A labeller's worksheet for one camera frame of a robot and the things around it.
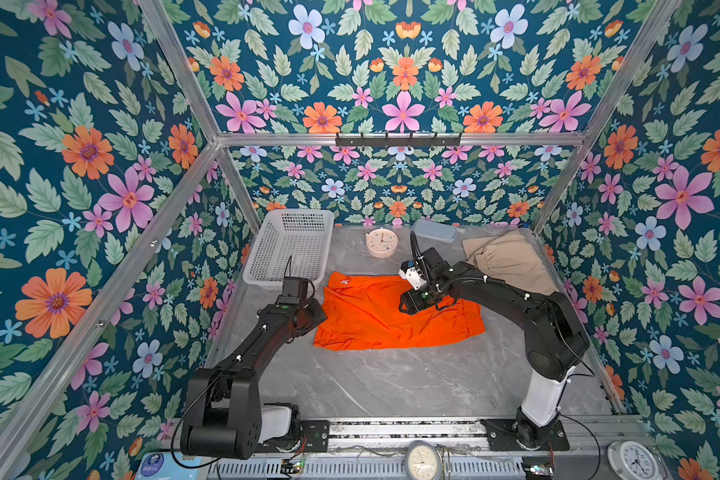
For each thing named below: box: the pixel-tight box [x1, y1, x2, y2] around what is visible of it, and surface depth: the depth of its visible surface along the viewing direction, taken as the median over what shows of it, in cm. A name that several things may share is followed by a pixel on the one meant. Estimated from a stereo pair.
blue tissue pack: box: [135, 452, 203, 480], surface depth 66 cm
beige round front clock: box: [404, 440, 441, 480], surface depth 68 cm
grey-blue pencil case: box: [411, 219, 459, 243], surface depth 118 cm
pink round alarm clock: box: [365, 227, 399, 259], surface depth 113 cm
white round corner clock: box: [607, 440, 668, 480], surface depth 69 cm
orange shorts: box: [313, 272, 486, 351], surface depth 93 cm
